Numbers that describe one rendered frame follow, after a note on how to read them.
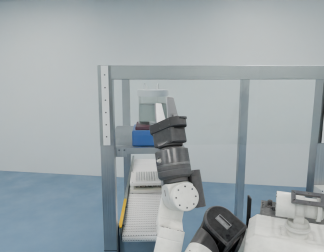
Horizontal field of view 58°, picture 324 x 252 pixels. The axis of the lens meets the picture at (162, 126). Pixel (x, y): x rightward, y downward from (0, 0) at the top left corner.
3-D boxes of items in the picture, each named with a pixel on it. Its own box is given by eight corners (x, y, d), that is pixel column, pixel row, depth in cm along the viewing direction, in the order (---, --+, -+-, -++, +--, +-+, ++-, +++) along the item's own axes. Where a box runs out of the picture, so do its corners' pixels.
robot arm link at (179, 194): (153, 169, 79) (159, 212, 76) (163, 164, 69) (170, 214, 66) (192, 164, 82) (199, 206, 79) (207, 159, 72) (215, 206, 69)
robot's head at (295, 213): (274, 217, 82) (276, 187, 81) (314, 223, 79) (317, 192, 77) (274, 228, 76) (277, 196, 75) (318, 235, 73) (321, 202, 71)
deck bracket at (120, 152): (126, 157, 134) (126, 147, 133) (115, 157, 133) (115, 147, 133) (126, 156, 134) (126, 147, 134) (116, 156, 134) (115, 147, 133)
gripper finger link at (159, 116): (154, 102, 81) (157, 124, 79) (163, 103, 83) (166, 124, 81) (150, 104, 82) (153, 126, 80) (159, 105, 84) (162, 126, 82)
